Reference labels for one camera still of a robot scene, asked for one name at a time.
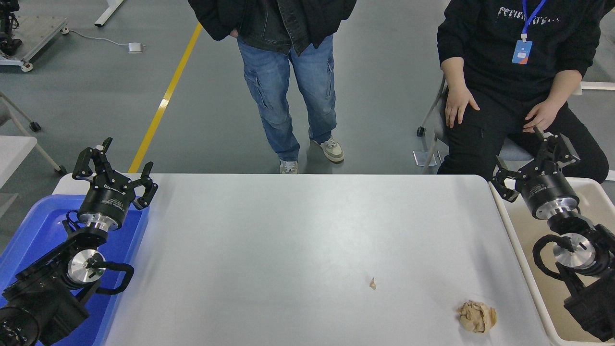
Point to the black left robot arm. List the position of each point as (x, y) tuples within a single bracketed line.
[(43, 298)]

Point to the standing person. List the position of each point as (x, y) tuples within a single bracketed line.
[(274, 77)]

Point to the seated person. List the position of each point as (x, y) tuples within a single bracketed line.
[(485, 139)]

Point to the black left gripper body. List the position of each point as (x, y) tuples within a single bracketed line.
[(108, 199)]

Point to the seated person's right hand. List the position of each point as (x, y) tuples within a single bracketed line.
[(456, 108)]

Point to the seated person's left forearm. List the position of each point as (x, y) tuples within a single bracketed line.
[(564, 86)]

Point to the grey wheeled platform cart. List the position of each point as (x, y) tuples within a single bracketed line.
[(38, 33)]

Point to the seated person's left hand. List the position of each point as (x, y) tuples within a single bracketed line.
[(540, 115)]

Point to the white wheeled folding table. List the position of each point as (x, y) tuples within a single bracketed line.
[(14, 154)]

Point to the tan paper ball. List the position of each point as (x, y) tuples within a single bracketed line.
[(475, 317)]

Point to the grey office chair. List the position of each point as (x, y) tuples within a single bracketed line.
[(516, 151)]

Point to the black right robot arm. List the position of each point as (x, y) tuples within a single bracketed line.
[(591, 307)]

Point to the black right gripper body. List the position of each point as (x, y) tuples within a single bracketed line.
[(547, 187)]

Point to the white stand foot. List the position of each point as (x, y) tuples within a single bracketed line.
[(598, 85), (108, 12)]

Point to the white power adapter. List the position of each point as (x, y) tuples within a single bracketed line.
[(135, 47)]

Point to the large pale plastic bin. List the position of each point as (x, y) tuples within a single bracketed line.
[(521, 230)]

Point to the black machine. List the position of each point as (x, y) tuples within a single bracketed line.
[(7, 45)]

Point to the seated person's right forearm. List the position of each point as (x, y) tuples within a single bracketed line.
[(454, 74)]

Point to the grey floor plate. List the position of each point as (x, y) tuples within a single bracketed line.
[(425, 158)]

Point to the blue plastic tray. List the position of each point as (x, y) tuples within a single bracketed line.
[(43, 226)]

